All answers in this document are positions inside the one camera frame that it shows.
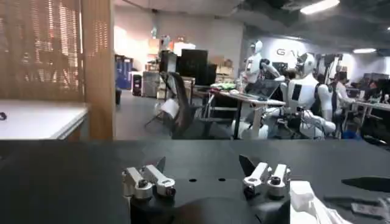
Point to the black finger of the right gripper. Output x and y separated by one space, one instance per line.
368 184

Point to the white side table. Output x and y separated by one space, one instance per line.
36 118

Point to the black monitor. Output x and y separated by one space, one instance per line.
195 65

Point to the long office desk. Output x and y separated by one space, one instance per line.
373 105

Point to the open laptop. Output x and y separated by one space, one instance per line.
262 89

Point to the wooden slatted partition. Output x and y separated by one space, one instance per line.
97 61

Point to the black office chair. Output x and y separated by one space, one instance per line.
184 112

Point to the person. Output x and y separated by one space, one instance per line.
342 91

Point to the white cloth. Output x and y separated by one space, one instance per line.
304 204

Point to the wooden desk with clutter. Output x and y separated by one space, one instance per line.
243 99

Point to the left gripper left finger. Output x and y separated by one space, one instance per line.
143 182

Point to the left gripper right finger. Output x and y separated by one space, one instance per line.
265 179

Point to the small black object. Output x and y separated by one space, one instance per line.
2 116

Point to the long ceiling light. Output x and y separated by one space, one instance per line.
364 50
320 6

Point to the white sheet on chair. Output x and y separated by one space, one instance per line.
170 108

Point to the white humanoid robot, black chest panel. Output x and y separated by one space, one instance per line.
304 91

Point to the blue cabinet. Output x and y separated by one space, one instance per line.
123 71

